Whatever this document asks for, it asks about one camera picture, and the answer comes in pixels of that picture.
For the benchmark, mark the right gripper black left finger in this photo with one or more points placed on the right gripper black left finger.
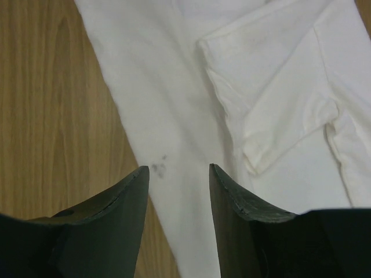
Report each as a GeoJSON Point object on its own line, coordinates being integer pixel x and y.
{"type": "Point", "coordinates": [99, 237]}

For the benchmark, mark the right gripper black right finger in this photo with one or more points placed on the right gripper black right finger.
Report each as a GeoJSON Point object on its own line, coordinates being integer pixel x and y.
{"type": "Point", "coordinates": [257, 239]}

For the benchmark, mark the white t shirt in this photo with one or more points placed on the white t shirt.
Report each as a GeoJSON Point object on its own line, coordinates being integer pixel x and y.
{"type": "Point", "coordinates": [275, 92]}

